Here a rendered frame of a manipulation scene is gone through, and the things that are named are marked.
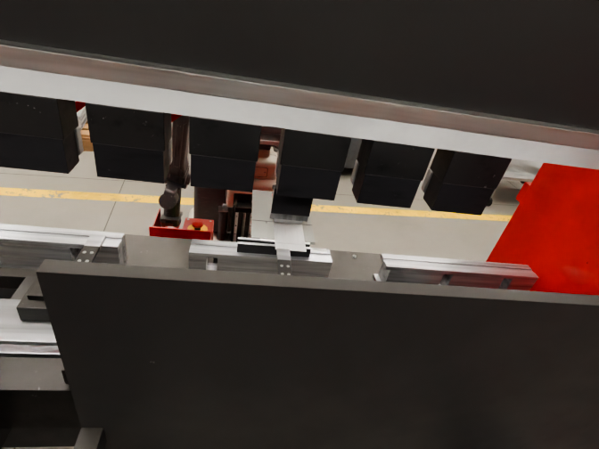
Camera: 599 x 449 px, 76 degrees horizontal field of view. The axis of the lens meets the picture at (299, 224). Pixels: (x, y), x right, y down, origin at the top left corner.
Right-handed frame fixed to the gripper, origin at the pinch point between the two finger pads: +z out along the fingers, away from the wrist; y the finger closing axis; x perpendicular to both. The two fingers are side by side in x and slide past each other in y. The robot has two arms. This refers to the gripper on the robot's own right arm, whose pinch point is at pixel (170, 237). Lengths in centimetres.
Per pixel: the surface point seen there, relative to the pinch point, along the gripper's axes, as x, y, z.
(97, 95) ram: -6, 55, -52
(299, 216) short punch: 39, 44, -28
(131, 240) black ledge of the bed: -6.9, 27.1, -9.2
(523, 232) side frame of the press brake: 121, 26, -25
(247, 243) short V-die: 26, 43, -18
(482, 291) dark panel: 53, 100, -38
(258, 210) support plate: 29.3, 26.9, -22.9
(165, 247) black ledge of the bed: 3.1, 28.8, -8.9
